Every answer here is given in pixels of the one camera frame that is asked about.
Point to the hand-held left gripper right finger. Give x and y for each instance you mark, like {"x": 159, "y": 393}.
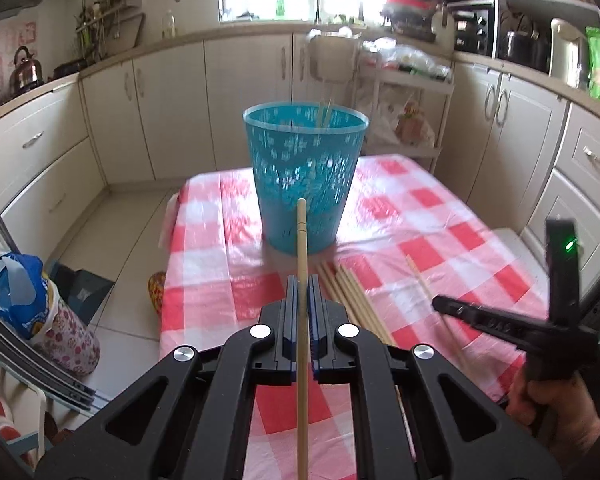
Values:
{"x": 315, "y": 330}

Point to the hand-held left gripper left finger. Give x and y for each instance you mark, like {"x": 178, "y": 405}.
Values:
{"x": 292, "y": 330}

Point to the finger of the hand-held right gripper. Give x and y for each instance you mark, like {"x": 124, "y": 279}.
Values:
{"x": 500, "y": 322}

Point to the wooden chopstick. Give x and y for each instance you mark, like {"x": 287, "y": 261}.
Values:
{"x": 356, "y": 295}
{"x": 332, "y": 285}
{"x": 370, "y": 305}
{"x": 344, "y": 290}
{"x": 328, "y": 110}
{"x": 302, "y": 250}
{"x": 321, "y": 112}
{"x": 420, "y": 282}

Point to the teal plastic basket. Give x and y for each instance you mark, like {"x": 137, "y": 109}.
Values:
{"x": 300, "y": 175}

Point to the person's right hand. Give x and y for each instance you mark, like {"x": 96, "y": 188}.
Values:
{"x": 565, "y": 410}

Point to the red white checkered tablecloth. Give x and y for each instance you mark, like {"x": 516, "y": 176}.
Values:
{"x": 220, "y": 270}

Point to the yellow patterned slipper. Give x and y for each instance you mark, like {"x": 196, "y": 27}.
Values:
{"x": 156, "y": 292}

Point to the dark blue box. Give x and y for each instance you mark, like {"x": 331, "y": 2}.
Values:
{"x": 82, "y": 290}

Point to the white plastic bags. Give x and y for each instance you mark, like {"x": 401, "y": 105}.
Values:
{"x": 405, "y": 122}

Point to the floral fabric bag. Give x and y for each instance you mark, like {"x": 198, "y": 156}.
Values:
{"x": 67, "y": 340}

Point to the white thermos pot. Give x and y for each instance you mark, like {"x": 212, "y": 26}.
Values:
{"x": 567, "y": 52}

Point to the white rolling cart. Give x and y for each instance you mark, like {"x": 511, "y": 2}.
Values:
{"x": 415, "y": 87}

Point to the cream kitchen base cabinets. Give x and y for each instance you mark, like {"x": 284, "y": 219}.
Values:
{"x": 170, "y": 110}

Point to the black toaster oven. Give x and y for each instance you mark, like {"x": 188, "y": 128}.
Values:
{"x": 472, "y": 30}

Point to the white hanging trash bin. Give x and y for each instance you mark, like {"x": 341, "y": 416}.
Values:
{"x": 332, "y": 57}

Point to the clear bag of vegetables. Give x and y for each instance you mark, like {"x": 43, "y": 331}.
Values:
{"x": 410, "y": 57}

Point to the blue white plastic bag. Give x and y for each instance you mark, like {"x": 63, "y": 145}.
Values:
{"x": 17, "y": 295}

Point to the white shelf unit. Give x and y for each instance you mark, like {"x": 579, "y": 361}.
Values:
{"x": 545, "y": 5}

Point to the white plastic jug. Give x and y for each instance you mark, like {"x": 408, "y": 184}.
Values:
{"x": 442, "y": 22}

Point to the orange white striped cloth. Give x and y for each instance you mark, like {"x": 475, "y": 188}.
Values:
{"x": 2, "y": 427}

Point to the stack of red black pans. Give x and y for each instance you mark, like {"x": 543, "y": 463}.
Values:
{"x": 410, "y": 10}

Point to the green dish soap bottle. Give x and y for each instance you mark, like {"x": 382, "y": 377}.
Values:
{"x": 280, "y": 7}

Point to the clear plastic bottle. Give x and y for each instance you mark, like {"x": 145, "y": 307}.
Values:
{"x": 169, "y": 25}

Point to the steel kettle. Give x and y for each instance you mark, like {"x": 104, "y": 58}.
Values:
{"x": 26, "y": 72}

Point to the wall spice rack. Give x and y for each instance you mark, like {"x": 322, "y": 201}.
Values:
{"x": 105, "y": 35}

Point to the pink wall stickers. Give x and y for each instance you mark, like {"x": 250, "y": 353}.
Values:
{"x": 10, "y": 55}

